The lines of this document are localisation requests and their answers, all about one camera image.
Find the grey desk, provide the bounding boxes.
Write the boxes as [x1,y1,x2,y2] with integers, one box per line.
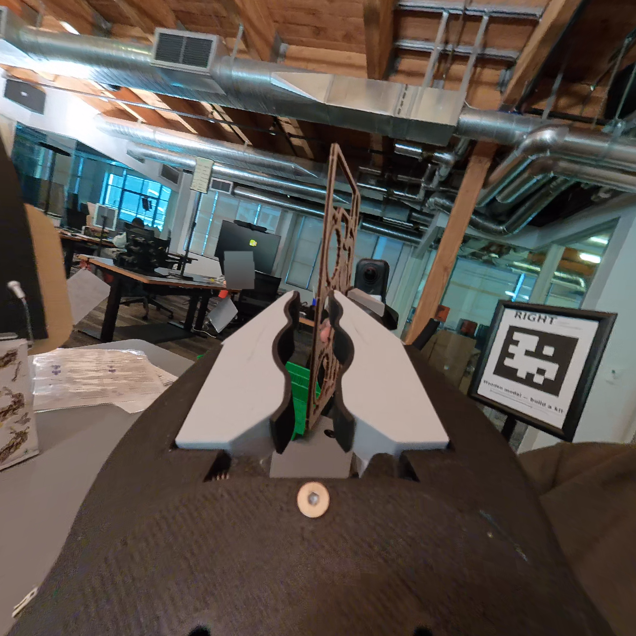
[0,338,199,622]

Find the black ceiling speaker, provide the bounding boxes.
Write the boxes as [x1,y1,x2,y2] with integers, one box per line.
[4,79,46,114]

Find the white flat panel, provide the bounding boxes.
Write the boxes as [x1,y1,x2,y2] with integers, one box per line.
[205,297,239,337]

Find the silver ventilation duct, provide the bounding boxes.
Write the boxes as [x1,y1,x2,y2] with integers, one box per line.
[97,113,321,181]
[0,22,636,175]

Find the dark board with tan edge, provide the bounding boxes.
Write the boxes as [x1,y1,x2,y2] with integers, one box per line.
[0,144,74,348]

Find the wooden top office desk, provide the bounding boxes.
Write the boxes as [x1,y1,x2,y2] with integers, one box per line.
[79,252,241,344]

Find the stack of printed papers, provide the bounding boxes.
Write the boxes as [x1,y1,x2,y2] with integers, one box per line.
[31,347,179,414]

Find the black office chair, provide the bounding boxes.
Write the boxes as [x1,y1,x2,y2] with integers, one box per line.
[238,271,284,325]
[117,223,175,320]

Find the green plastic piece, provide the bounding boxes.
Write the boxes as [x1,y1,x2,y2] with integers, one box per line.
[285,361,320,442]

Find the wooden puzzle sheet round cutouts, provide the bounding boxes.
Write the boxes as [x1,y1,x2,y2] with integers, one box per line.
[304,142,362,434]

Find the black computer monitor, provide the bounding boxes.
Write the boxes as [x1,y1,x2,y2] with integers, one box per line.
[214,220,282,279]

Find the hanging white sign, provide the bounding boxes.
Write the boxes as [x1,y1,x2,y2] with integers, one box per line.
[190,157,215,192]

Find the white vent grille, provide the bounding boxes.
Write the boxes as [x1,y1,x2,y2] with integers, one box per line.
[150,27,220,69]

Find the stack of cardboard boxes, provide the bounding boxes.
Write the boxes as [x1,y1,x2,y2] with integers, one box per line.
[430,328,480,393]

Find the wooden support post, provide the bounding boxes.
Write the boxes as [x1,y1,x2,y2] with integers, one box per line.
[403,141,499,345]

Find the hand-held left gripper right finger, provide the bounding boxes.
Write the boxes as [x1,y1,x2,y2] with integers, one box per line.
[328,290,451,474]

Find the framed black and white tag sign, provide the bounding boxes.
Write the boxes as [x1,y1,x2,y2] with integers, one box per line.
[468,299,618,442]

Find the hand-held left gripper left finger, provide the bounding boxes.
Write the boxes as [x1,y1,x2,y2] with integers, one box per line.
[175,291,302,457]

